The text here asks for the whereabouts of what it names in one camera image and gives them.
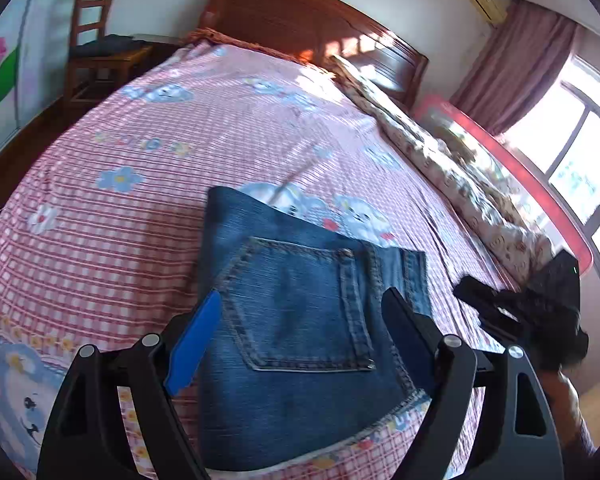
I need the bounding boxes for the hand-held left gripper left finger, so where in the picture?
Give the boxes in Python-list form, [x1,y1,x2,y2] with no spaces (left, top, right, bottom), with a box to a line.
[36,290,223,480]

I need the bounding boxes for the floral quilt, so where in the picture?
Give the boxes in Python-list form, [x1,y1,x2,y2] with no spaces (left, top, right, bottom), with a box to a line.
[327,54,555,286]

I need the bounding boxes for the pink plaid bed sheet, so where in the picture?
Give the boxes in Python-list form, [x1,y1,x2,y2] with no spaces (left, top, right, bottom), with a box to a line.
[0,27,520,480]

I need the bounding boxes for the blue denim pants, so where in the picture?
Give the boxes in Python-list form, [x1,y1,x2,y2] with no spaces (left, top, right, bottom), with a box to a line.
[196,186,433,472]

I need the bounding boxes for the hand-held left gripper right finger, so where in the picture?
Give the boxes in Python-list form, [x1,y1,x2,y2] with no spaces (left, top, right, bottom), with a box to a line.
[381,287,565,480]

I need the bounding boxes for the red bed guard rail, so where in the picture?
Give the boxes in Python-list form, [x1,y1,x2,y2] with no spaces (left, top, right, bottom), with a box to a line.
[412,95,594,281]

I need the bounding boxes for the wooden chair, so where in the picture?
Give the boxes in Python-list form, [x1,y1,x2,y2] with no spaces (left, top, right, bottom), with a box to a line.
[62,0,155,106]

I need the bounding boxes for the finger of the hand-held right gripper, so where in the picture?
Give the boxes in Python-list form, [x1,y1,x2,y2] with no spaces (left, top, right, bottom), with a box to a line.
[453,276,511,312]

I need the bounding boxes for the wooden headboard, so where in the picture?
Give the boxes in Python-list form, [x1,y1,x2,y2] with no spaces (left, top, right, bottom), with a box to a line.
[197,0,429,111]

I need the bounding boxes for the flower print wardrobe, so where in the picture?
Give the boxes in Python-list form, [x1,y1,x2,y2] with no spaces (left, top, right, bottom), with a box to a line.
[0,0,48,171]

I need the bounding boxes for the pink curtain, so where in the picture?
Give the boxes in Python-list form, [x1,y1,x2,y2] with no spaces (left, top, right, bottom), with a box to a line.
[450,0,585,136]

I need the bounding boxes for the person's right forearm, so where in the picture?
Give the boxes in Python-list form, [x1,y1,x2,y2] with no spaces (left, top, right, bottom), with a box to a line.
[537,367,598,458]

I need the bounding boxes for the dark cloth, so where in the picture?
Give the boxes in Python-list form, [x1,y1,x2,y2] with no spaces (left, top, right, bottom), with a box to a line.
[70,34,148,58]

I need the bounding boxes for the window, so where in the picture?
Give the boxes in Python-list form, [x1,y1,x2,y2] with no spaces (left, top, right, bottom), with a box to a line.
[500,55,600,281]

